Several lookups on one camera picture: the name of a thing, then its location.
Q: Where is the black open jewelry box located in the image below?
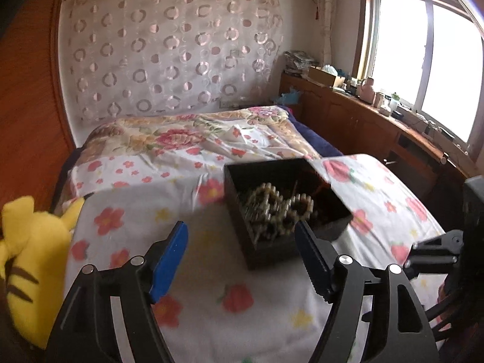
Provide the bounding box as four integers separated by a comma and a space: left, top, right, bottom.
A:
224, 158, 353, 270

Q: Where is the strawberry flower print blanket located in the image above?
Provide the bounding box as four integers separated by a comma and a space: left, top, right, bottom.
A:
65, 154, 444, 362

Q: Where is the floral quilt at bed head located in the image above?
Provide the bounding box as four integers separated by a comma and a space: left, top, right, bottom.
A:
56, 106, 320, 209

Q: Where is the wooden side cabinet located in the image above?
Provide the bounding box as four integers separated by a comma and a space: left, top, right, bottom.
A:
280, 73, 468, 211

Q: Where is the yellow tiger plush toy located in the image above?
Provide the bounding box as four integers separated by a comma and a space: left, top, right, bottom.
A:
1, 196, 84, 349

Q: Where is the teal crumpled cloth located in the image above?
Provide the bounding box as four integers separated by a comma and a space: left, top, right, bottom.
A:
273, 88, 301, 106

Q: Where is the pink ceramic jar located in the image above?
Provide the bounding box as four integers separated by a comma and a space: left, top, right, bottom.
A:
358, 77, 375, 105

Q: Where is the stack of papers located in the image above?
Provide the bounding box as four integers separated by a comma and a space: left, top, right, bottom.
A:
283, 50, 318, 77

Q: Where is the sheer circle pattern curtain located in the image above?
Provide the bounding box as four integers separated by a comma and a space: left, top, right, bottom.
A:
59, 0, 283, 122

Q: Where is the red braided cord bracelet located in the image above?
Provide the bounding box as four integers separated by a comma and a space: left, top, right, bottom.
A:
290, 178, 334, 198

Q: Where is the white pearl necklace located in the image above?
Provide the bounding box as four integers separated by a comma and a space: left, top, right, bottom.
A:
241, 182, 316, 244

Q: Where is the window with wooden frame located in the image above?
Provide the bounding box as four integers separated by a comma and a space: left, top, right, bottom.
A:
355, 0, 483, 161

